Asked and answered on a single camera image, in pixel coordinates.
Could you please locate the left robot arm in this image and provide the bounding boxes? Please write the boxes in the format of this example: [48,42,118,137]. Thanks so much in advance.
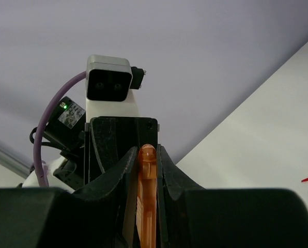
[42,95,159,192]

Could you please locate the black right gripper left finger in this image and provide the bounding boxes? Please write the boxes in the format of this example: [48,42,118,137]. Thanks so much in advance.
[0,147,138,247]

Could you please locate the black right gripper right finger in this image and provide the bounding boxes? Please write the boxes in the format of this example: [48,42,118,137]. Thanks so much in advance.
[157,145,308,247]

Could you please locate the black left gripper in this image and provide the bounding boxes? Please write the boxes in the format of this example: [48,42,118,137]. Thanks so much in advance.
[84,116,159,184]

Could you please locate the orange highlighter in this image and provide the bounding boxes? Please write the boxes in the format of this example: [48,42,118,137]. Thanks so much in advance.
[136,144,158,247]

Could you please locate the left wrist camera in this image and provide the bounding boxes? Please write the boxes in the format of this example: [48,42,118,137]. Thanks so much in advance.
[86,55,146,122]

